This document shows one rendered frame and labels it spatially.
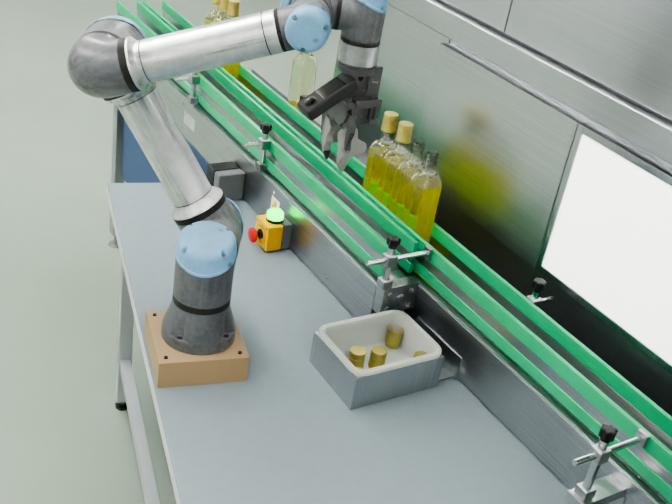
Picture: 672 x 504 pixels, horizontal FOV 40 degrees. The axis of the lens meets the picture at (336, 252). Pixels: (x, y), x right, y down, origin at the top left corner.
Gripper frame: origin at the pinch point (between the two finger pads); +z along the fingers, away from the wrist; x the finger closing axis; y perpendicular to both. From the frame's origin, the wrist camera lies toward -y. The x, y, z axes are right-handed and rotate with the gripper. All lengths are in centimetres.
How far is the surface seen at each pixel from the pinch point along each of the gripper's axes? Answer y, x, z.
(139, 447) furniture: -23, 33, 98
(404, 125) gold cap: 29.0, 15.5, 1.7
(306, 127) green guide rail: 33, 63, 24
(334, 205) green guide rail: 16.3, 19.5, 22.9
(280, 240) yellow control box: 11, 33, 40
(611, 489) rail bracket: 21, -71, 32
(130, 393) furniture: -18, 55, 98
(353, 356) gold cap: 1.8, -17.2, 37.2
